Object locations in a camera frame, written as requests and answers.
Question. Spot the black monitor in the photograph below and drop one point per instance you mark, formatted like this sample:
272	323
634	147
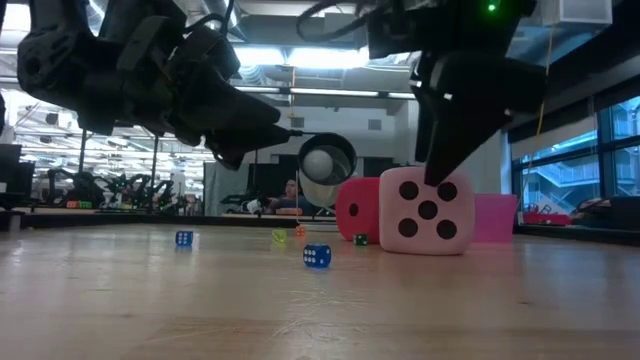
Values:
15	175

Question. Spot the large red foam die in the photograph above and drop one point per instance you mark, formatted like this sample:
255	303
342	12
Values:
357	195

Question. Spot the long light bar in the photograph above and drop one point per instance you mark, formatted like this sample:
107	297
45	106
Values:
340	92

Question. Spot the white ceiling unit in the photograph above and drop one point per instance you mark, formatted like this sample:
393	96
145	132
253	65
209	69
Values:
580	12

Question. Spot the grey partition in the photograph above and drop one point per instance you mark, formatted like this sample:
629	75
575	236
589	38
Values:
225	190

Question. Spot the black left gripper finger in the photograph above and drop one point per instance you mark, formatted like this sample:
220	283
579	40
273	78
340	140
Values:
240	145
220	110

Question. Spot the person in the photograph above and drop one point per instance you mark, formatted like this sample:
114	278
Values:
290	192

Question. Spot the black frame rig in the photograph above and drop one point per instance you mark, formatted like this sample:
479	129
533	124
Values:
256	180

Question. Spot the small lime green die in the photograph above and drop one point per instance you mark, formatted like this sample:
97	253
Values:
279	236

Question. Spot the red translucent plastic bin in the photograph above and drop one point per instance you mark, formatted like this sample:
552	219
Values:
495	220

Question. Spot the black frame stand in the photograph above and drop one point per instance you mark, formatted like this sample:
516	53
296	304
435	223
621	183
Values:
154	175

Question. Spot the small orange-red die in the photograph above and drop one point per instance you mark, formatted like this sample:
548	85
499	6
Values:
300	231

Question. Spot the small blue die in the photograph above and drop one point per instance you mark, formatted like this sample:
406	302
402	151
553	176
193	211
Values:
184	238
316	255

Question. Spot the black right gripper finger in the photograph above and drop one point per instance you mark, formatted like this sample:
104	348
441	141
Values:
424	125
475	100

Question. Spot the large pink foam die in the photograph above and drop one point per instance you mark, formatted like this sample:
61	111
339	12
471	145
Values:
395	235

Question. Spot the small dark green die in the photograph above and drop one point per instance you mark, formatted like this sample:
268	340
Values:
360	239

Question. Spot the black background robot arms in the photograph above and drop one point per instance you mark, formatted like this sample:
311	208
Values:
142	192

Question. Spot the red box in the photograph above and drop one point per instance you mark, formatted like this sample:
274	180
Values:
545	218

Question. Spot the black screen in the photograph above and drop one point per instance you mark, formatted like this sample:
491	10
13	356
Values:
380	167

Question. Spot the black aluminium table frame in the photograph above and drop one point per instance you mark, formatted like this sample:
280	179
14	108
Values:
100	220

